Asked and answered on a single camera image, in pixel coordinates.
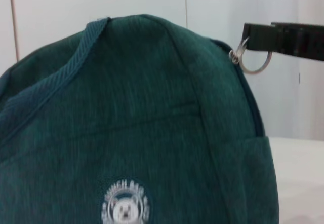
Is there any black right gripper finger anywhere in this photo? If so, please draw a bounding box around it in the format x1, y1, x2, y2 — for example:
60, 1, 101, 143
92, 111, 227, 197
242, 21, 324, 62

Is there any dark teal fabric lunch bag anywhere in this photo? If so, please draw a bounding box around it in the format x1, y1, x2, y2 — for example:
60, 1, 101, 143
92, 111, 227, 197
0, 13, 280, 224

